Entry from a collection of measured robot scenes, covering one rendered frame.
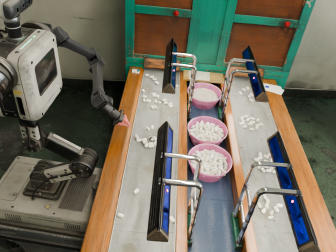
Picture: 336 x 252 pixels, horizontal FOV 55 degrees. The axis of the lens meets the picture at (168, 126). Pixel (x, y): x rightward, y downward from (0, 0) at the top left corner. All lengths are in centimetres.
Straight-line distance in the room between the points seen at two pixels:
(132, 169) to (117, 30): 196
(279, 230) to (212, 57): 150
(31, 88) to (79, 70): 231
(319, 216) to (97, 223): 112
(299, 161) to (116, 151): 110
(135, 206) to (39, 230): 70
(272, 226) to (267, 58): 147
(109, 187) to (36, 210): 53
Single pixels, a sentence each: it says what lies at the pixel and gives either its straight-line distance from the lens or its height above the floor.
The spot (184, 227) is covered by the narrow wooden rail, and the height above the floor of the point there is 76.
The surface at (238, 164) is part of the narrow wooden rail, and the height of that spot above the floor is 76.
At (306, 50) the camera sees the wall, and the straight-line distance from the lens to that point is 399.
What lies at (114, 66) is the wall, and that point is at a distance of 372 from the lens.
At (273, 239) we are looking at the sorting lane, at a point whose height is 74.
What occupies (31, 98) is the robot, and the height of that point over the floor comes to 126.
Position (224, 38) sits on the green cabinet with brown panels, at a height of 108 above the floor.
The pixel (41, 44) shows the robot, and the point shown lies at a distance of 158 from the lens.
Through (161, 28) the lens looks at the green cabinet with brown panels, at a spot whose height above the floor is 110.
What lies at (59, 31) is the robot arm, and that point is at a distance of 193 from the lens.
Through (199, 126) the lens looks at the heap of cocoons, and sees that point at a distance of 221.
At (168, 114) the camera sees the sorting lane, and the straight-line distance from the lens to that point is 228.
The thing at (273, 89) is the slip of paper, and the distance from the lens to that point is 274.
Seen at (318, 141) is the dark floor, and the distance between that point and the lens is 370.
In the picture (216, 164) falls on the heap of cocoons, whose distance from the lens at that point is 197.
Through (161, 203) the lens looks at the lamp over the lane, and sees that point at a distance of 127.
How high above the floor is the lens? 212
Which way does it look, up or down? 39 degrees down
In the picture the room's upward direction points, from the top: 6 degrees clockwise
